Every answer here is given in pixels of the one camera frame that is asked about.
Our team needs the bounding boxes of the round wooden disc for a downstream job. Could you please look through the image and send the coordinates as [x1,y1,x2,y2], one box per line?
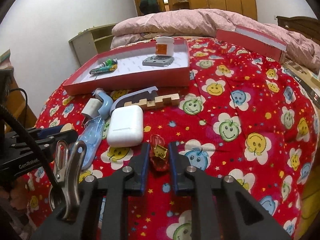
[60,123,74,132]

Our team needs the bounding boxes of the clear blue plastic case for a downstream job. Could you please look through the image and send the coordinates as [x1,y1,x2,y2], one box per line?
[78,116,105,171]

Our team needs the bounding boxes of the white small cube adapter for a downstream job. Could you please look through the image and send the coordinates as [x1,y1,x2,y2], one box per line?
[81,98,102,119]

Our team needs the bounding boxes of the light blue curved tube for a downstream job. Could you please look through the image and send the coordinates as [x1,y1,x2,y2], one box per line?
[93,88,113,120]

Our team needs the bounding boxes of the red and yellow toy figure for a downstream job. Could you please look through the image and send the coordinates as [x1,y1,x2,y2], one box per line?
[149,134,169,172]

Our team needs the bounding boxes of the white earbuds case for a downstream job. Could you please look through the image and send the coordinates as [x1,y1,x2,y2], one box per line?
[106,105,144,147]

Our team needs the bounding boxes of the green battery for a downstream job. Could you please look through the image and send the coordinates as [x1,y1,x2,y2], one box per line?
[89,64,118,75]

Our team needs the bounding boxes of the wooden puzzle block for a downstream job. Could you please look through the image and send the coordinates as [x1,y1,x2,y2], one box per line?
[124,93,180,110]

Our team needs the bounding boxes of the green toy piece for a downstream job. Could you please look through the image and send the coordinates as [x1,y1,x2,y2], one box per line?
[102,59,118,67]

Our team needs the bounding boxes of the grey perforated plastic plate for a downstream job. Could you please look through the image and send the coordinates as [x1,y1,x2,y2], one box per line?
[142,55,174,67]

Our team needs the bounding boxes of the white-capped orange jar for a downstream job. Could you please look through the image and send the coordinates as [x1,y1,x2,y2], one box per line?
[155,36,174,56]

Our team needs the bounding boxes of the metal spring clip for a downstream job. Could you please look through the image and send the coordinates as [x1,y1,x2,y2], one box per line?
[49,140,87,221]

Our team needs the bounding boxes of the grey-purple curved plastic piece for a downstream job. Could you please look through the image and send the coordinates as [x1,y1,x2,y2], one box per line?
[110,86,158,116]

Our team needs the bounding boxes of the green-grey bookshelf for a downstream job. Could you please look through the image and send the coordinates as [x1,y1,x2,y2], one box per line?
[69,23,116,66]

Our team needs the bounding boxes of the red shallow box tray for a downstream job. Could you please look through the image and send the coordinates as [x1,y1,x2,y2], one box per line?
[62,38,190,95]

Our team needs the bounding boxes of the red smiley-flower blanket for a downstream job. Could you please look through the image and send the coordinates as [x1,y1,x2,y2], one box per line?
[36,38,319,239]

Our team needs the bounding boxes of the dark green hanging backpack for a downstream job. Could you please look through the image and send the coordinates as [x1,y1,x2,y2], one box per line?
[139,0,160,15]

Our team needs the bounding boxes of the pink quilted duvet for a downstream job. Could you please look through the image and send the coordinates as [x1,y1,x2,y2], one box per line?
[111,9,319,72]

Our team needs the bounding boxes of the red box lid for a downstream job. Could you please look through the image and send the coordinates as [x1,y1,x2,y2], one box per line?
[216,25,287,63]

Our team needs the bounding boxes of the dark wooden headboard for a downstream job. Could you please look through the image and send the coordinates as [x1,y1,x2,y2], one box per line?
[276,16,320,44]

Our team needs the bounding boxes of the black cable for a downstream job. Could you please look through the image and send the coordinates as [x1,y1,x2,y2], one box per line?
[0,87,63,205]

